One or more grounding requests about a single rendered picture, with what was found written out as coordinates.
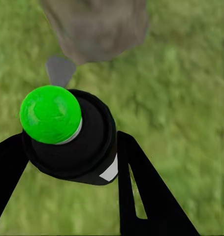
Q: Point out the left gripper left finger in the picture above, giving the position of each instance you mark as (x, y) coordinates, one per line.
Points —
(13, 161)

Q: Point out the pesticide atomizer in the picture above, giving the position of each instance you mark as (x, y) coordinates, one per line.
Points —
(69, 134)

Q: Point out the tree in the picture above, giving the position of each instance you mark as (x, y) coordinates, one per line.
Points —
(97, 30)

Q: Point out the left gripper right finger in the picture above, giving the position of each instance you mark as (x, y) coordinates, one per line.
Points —
(165, 217)

